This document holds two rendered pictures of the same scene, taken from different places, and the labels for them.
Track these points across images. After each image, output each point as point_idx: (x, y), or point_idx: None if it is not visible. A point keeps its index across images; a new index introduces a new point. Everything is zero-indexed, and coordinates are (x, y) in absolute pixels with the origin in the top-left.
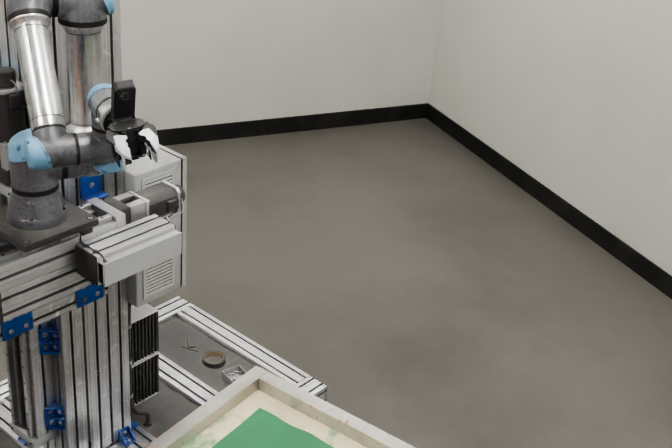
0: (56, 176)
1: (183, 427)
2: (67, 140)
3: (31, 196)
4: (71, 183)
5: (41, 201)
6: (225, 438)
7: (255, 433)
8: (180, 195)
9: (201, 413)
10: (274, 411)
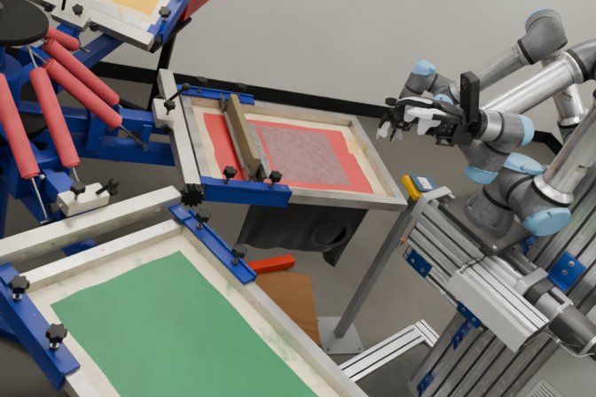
0: (503, 194)
1: (294, 330)
2: None
3: (482, 191)
4: (552, 252)
5: (483, 200)
6: (288, 368)
7: (294, 393)
8: (591, 346)
9: (311, 346)
10: None
